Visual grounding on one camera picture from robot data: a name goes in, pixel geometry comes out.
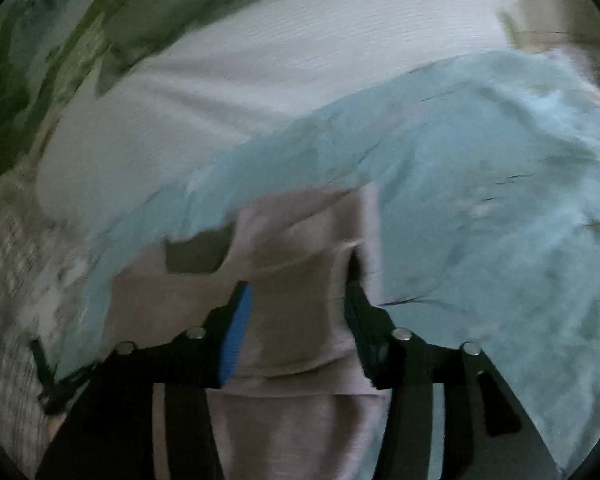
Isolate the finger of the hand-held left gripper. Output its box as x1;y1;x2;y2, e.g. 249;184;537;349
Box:
29;339;98;413

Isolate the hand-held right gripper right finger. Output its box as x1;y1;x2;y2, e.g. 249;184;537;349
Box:
344;284;563;480

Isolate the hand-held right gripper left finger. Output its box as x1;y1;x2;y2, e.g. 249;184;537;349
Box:
34;281;254;480

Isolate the grey knit garment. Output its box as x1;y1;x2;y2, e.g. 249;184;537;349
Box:
102;186;396;480

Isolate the green plaid blanket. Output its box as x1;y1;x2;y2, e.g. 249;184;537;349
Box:
0;175;88;466

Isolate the light blue floral bedsheet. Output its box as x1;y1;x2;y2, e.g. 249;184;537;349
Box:
55;50;600;476

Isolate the white striped duvet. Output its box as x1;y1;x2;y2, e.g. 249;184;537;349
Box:
35;0;536;226

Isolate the green quilt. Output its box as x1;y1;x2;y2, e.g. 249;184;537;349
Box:
0;0;412;177

